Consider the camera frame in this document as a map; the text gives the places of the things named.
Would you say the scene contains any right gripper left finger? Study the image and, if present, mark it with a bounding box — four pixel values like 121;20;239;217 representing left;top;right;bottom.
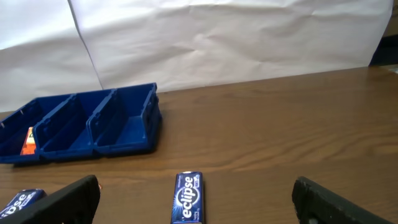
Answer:
0;175;101;224

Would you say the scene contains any orange candy box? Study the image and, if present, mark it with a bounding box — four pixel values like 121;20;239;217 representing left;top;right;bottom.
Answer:
20;126;37;156

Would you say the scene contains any blue candy pack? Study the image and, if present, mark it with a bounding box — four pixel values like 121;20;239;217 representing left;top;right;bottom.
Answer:
170;171;205;224
0;188;47;218

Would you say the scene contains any blue tray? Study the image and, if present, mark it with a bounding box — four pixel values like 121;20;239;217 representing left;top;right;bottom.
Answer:
0;82;163;165

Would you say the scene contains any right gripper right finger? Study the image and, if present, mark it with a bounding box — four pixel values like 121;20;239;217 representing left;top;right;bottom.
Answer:
291;176;396;224

